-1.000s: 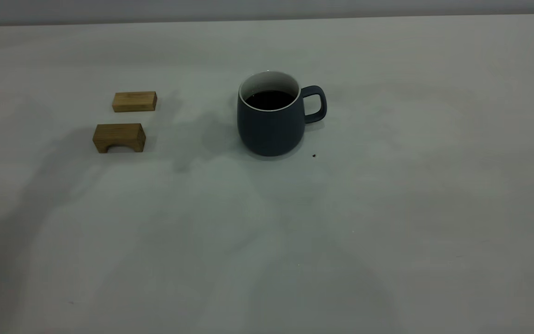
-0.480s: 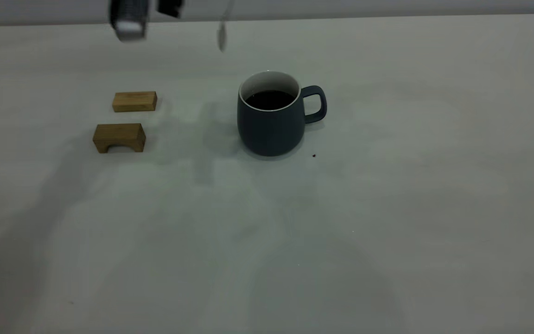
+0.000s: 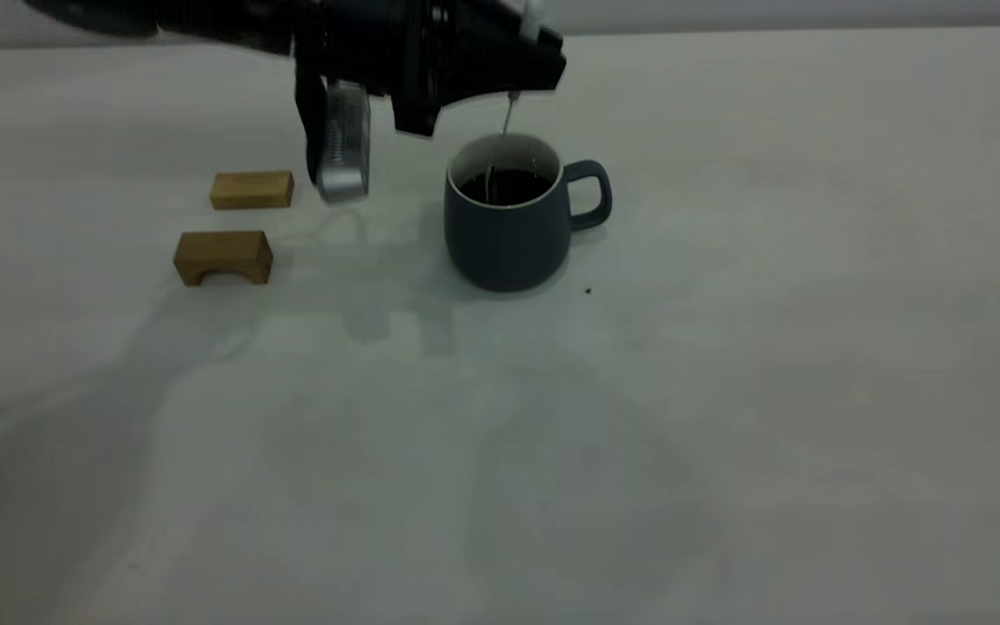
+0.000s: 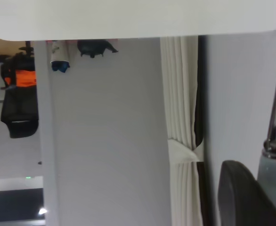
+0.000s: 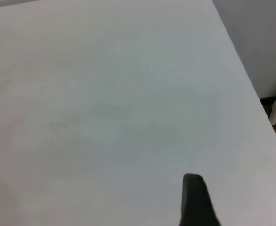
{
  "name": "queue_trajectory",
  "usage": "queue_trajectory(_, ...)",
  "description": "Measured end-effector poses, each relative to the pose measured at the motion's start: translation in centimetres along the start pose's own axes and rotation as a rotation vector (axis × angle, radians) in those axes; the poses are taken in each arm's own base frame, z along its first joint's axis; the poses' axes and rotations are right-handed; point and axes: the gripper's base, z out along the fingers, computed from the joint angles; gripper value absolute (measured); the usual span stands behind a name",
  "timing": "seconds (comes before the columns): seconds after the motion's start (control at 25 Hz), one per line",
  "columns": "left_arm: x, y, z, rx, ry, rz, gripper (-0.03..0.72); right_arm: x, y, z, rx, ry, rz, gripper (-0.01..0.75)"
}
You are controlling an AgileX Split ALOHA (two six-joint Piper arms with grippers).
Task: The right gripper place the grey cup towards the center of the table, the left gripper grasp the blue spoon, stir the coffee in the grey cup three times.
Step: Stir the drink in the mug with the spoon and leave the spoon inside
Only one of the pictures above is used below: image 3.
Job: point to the arched wooden block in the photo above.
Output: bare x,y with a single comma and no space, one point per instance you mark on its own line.
222,252

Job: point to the flat rectangular wooden block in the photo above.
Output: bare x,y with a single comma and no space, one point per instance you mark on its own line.
253,191

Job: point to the dark grey ceramic mug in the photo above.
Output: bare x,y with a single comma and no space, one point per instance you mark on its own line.
509,252

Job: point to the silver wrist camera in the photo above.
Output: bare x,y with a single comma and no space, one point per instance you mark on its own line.
344,148

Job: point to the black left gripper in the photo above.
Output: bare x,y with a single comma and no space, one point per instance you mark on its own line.
396,43

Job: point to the dark coffee liquid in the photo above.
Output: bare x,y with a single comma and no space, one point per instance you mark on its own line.
526,187

